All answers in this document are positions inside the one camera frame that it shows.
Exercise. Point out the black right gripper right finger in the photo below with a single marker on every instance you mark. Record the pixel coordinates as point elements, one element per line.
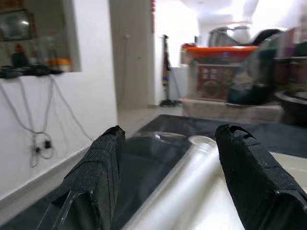
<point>254,179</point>

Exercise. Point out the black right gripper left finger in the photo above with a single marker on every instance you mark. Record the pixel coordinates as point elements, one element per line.
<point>96,172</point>

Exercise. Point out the white plastic table leg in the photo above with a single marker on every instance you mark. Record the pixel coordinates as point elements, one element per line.
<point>187,187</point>

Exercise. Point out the white plastic table top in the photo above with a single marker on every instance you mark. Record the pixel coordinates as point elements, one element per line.
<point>292,165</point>

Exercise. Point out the black plastic table cover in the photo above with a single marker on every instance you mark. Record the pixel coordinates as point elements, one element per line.
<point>275,136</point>

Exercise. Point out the black power adapter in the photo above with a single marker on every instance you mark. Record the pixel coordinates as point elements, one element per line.
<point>47,144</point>

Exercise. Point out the clear plastic tape piece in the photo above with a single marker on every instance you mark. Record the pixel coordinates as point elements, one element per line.
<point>158,137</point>

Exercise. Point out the beige patterned bench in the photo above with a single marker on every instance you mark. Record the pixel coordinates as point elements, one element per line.
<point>216,110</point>

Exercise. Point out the black bag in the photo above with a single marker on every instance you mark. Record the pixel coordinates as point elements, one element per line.
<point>259,95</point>

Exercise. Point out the floor mop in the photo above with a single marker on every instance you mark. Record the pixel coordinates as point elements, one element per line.
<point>168,103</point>

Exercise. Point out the orange lid storage box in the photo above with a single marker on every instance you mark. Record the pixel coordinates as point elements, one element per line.
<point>216,81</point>

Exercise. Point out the orange lid jar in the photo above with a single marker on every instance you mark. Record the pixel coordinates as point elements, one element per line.
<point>60,64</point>

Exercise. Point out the white appliance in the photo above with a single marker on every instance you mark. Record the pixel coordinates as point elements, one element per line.
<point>181,81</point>

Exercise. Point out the dark framed picture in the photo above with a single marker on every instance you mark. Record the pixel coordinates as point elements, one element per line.
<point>14,26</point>

